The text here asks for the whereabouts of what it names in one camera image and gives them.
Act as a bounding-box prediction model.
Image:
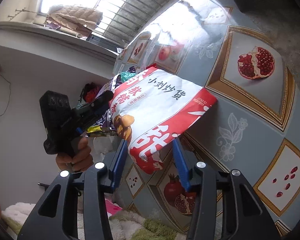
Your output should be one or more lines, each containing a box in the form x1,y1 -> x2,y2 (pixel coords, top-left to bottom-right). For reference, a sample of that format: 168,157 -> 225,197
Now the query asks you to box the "red white snack bag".
110,65 -> 217,174

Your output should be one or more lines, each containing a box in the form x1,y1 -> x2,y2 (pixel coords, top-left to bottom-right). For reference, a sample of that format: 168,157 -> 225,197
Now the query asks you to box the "person's left hand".
56,137 -> 94,172

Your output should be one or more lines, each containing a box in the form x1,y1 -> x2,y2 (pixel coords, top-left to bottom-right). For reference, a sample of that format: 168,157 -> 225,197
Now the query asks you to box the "yellow snack wrapper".
87,126 -> 117,138

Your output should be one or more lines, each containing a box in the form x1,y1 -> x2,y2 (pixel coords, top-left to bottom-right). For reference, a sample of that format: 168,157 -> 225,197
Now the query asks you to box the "purple snack bag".
90,65 -> 137,131

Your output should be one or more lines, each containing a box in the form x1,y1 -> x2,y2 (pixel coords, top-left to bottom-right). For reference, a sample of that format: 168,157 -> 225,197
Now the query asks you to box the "green plastic bag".
120,71 -> 136,83

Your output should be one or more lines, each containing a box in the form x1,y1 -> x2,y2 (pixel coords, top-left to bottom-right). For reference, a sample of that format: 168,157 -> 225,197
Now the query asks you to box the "beige quilted jacket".
47,5 -> 103,37

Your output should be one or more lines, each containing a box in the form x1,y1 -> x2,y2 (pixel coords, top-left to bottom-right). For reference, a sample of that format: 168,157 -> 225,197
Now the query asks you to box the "clear plastic wrapper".
140,30 -> 192,74

